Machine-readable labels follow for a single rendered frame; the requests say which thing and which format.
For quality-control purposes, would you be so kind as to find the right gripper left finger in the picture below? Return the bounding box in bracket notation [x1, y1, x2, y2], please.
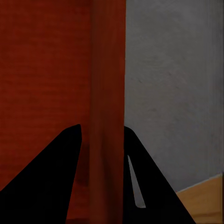
[0, 124, 82, 224]

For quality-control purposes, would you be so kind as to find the storage box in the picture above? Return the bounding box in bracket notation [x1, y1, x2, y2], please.
[0, 0, 126, 224]

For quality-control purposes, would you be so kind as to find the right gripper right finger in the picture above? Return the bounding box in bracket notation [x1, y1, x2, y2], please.
[123, 126, 196, 224]

